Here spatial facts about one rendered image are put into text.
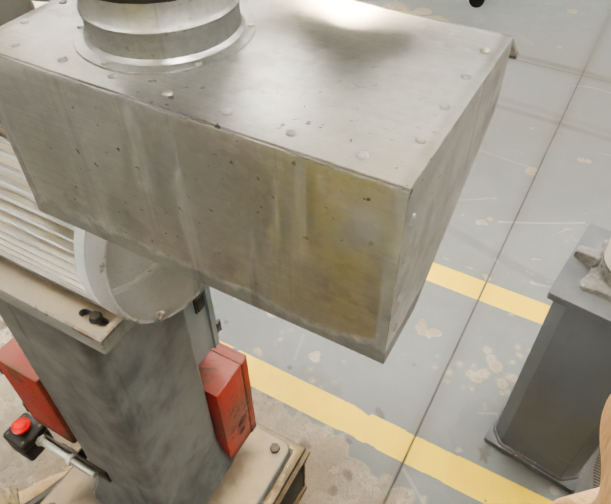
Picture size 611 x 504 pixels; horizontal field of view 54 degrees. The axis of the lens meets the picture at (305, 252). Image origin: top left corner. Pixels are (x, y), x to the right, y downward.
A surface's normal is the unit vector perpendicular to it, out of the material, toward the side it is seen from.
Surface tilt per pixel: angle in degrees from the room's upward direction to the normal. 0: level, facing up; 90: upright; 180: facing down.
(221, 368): 0
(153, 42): 90
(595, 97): 0
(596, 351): 90
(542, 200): 0
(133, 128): 90
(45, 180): 90
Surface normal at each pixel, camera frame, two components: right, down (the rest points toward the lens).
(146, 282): 0.80, 0.44
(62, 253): 0.02, -0.73
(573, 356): -0.60, 0.58
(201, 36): 0.59, 0.58
